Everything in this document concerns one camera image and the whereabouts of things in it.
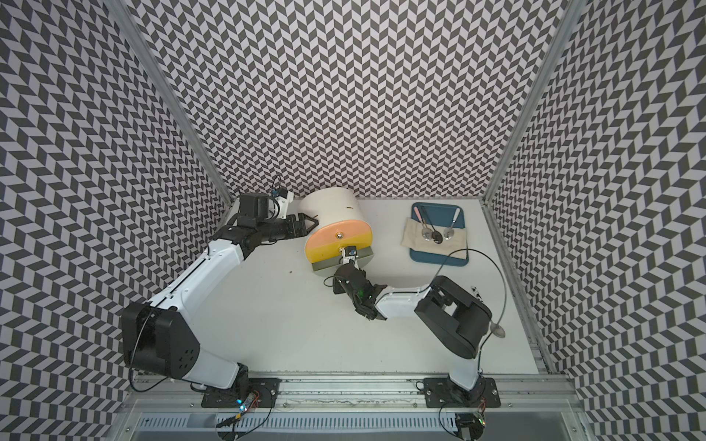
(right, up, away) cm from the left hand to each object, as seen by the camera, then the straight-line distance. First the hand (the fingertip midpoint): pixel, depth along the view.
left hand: (310, 226), depth 82 cm
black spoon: (+45, -4, +24) cm, 51 cm away
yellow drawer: (+3, -8, +6) cm, 11 cm away
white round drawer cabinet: (+8, +4, +5) cm, 10 cm away
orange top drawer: (+8, -1, -5) cm, 9 cm away
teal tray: (+48, +5, +30) cm, 57 cm away
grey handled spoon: (+49, -3, +23) cm, 54 cm away
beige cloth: (+50, -8, +19) cm, 54 cm away
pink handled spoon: (+40, -3, +23) cm, 47 cm away
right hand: (+8, -16, +8) cm, 20 cm away
